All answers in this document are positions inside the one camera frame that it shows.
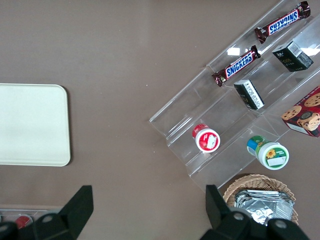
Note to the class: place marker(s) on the clear acrylic bottle rack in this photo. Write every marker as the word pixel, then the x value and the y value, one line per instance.
pixel 37 210

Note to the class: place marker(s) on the red cola bottle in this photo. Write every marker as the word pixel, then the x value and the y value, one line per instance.
pixel 22 221

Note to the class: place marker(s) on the small black carton box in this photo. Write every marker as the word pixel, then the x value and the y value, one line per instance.
pixel 250 96
pixel 291 58

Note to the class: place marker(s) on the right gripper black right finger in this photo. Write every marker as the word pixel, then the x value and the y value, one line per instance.
pixel 220 217

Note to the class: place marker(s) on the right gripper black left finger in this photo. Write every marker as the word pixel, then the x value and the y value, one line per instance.
pixel 72 215

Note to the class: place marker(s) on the red chocolate chip cookie box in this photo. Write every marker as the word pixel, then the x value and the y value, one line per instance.
pixel 305 112

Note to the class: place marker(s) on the green lidded yogurt cup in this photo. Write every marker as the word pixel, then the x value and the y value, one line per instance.
pixel 271 155

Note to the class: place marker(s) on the red lidded yogurt cup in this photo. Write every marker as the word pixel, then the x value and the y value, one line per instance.
pixel 207 140

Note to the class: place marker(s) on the cream rectangular plastic tray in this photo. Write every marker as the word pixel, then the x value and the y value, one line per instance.
pixel 32 125

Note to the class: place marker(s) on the Snickers chocolate bar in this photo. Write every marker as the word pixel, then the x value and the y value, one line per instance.
pixel 237 65
pixel 282 22

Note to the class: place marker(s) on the silver foil tray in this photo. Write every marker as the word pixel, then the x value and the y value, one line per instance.
pixel 262 207

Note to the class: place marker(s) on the clear acrylic stepped shelf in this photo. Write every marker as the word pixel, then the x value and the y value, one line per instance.
pixel 225 107

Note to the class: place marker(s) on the light wicker basket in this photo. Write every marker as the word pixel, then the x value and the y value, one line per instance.
pixel 250 181

